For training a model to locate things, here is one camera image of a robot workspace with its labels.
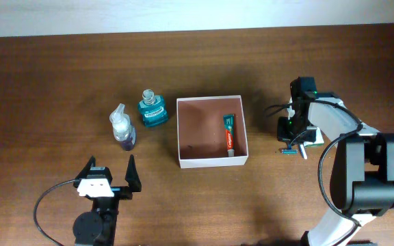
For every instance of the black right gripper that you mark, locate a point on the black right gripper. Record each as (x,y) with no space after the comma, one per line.
(284,136)

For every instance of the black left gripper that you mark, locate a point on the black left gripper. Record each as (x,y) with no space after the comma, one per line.
(133,180)

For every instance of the blue disposable razor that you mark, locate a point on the blue disposable razor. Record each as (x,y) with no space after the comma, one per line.
(288,150)

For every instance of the blue white toothbrush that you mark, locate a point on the blue white toothbrush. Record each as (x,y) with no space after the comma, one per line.
(302,151)

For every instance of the green white tissue packet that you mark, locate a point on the green white tissue packet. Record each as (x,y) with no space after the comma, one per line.
(314,137)

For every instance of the clear foam pump bottle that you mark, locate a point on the clear foam pump bottle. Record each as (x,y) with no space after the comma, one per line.
(123,129)

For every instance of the pink cardboard box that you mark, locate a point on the pink cardboard box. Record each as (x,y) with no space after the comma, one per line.
(201,139)

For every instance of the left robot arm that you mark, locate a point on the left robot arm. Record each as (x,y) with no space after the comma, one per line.
(98,225)

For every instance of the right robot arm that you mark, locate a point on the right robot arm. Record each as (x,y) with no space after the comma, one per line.
(361,185)

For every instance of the red green toothpaste tube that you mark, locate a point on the red green toothpaste tube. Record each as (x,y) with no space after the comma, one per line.
(229,122)

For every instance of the teal Listerine mouthwash bottle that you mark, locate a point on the teal Listerine mouthwash bottle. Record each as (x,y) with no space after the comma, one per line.
(152,108)

